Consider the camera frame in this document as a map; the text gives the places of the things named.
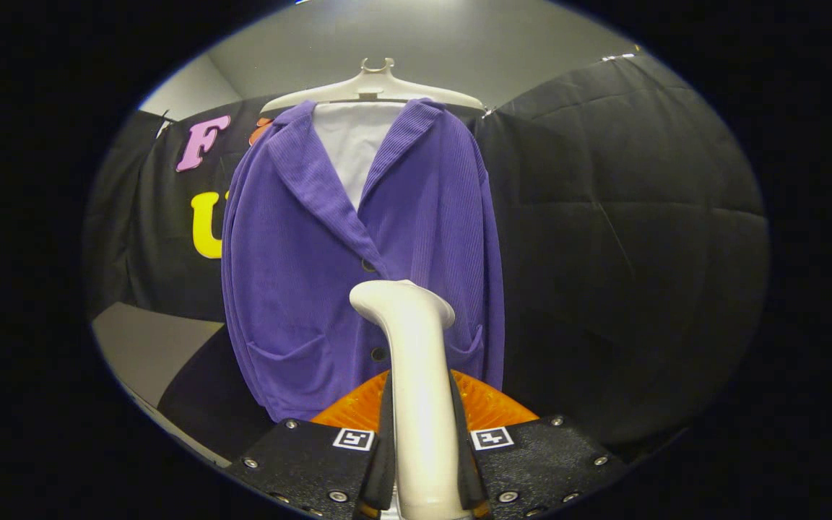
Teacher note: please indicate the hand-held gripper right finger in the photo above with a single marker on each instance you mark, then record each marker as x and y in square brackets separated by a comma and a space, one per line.
[463, 462]

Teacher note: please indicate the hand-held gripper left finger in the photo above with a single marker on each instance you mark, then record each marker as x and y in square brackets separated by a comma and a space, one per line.
[385, 462]

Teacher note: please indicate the white garment steamer head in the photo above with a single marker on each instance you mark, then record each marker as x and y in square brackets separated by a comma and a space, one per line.
[416, 361]

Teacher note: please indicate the white shirt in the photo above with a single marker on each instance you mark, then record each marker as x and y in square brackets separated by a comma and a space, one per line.
[354, 144]

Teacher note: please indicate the white clothes hanger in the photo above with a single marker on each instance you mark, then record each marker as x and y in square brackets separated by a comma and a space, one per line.
[373, 90]

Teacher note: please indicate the grey cabinet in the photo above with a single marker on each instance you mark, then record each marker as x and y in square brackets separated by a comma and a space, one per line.
[141, 339]

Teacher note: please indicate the black backdrop cloth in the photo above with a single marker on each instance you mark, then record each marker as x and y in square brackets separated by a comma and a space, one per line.
[640, 253]

